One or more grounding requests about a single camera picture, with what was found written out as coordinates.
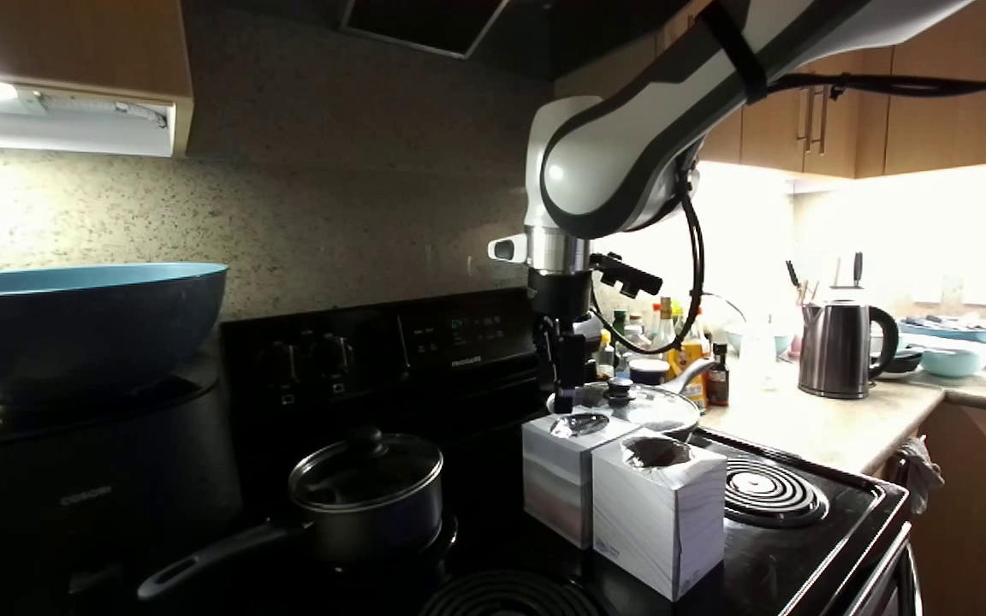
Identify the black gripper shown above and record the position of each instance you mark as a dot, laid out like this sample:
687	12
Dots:
568	336

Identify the white tissue box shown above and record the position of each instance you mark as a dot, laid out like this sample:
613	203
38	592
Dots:
557	463
658	512

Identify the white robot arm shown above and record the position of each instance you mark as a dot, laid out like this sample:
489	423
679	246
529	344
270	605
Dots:
604	164

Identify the frying pan with glass lid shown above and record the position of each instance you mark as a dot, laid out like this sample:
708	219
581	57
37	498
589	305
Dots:
658	405

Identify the black saucepan with lid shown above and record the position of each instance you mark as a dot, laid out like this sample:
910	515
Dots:
355	499

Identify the black electric stove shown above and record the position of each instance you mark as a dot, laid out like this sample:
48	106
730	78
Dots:
466	373

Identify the black electric kettle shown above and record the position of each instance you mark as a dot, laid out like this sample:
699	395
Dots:
844	349

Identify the teal bowl on counter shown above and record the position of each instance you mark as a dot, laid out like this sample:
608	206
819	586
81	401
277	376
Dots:
953	365

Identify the wooden upper cabinet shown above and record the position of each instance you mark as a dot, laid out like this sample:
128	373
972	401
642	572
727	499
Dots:
862	134

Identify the range hood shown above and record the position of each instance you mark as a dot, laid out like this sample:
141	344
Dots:
428	24

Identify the large blue bowl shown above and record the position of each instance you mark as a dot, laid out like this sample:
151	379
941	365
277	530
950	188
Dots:
104	329

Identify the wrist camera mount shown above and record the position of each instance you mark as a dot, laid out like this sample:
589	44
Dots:
613	270

